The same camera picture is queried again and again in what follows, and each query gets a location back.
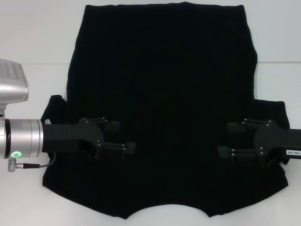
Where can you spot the black shirt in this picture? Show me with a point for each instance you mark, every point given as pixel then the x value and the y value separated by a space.
pixel 164 70

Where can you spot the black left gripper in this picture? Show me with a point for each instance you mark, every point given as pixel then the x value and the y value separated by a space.
pixel 70 136

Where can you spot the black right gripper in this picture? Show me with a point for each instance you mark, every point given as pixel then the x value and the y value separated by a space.
pixel 277 141

